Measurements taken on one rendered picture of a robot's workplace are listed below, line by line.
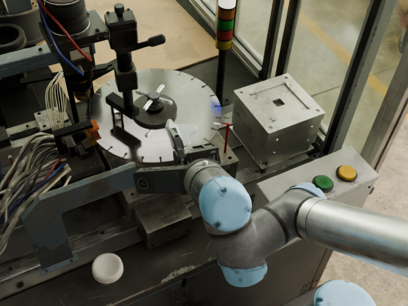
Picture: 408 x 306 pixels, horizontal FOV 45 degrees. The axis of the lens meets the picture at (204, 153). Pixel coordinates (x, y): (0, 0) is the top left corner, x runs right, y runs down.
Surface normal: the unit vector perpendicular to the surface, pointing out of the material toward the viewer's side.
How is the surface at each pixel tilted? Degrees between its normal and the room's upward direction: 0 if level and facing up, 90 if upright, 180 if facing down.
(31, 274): 0
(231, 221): 56
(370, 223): 43
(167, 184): 63
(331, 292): 7
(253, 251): 52
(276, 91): 0
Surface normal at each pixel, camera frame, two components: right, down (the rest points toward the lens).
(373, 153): -0.88, 0.33
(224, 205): 0.26, 0.24
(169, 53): 0.04, -0.66
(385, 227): -0.63, -0.64
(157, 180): -0.29, 0.32
